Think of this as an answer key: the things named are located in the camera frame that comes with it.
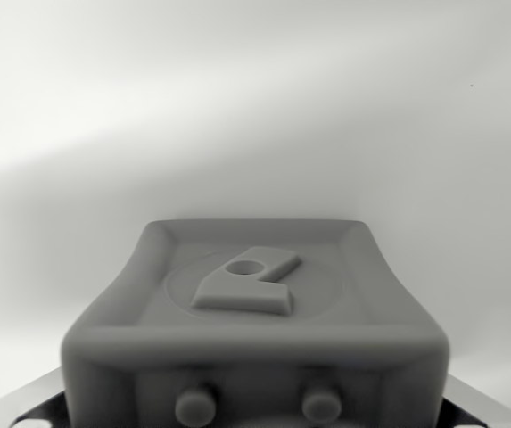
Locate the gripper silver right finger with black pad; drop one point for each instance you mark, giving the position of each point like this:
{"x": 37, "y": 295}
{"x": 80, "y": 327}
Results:
{"x": 464, "y": 412}

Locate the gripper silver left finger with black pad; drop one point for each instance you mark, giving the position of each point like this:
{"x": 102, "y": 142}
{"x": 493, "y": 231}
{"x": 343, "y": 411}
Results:
{"x": 27, "y": 405}

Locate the grey dice cube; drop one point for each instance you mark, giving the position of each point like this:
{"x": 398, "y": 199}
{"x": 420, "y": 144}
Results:
{"x": 255, "y": 330}

